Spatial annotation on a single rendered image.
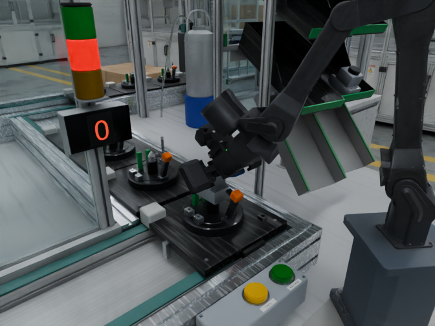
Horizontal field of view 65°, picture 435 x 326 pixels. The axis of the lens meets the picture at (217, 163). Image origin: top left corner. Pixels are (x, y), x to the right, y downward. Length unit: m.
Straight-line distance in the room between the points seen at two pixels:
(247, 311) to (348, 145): 0.62
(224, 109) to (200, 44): 1.02
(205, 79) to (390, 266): 1.23
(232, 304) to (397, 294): 0.26
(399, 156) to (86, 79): 0.52
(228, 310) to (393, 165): 0.34
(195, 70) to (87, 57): 1.02
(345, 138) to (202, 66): 0.79
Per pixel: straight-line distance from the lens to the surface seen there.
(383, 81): 4.63
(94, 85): 0.65
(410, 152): 0.57
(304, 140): 0.94
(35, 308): 0.75
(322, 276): 0.84
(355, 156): 1.06
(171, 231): 0.76
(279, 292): 0.64
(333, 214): 1.06
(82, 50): 0.64
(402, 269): 0.60
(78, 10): 0.64
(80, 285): 0.76
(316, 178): 0.91
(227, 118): 0.59
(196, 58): 1.60
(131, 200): 0.88
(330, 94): 0.90
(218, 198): 0.73
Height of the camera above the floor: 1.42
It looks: 25 degrees down
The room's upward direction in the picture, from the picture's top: straight up
